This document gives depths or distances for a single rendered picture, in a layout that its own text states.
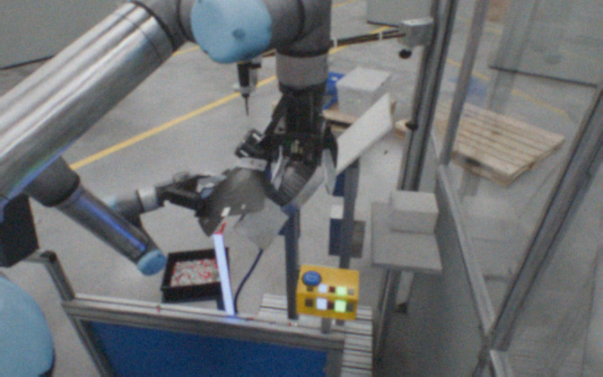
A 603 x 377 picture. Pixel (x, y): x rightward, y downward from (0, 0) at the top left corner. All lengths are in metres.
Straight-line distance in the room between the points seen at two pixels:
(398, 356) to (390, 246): 0.88
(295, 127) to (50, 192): 0.58
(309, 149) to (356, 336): 1.69
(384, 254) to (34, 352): 1.24
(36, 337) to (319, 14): 0.43
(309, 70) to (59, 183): 0.62
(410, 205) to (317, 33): 1.09
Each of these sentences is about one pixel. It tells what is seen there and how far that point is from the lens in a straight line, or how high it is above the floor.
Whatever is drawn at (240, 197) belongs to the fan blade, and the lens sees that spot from 1.16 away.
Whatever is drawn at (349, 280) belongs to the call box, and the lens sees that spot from 1.08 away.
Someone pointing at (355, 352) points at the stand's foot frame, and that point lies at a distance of 2.13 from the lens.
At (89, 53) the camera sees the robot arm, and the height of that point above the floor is 1.75.
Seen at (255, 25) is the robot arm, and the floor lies 1.78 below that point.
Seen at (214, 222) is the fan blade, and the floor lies 0.96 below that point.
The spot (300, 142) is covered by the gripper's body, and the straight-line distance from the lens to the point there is 0.58.
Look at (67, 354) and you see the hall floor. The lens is 2.52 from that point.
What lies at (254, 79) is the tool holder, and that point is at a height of 1.48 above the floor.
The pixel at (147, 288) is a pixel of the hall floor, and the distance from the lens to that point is 2.63.
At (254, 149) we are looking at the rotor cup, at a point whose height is 1.22.
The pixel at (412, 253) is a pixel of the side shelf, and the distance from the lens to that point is 1.49.
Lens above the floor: 1.88
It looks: 34 degrees down
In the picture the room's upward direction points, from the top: straight up
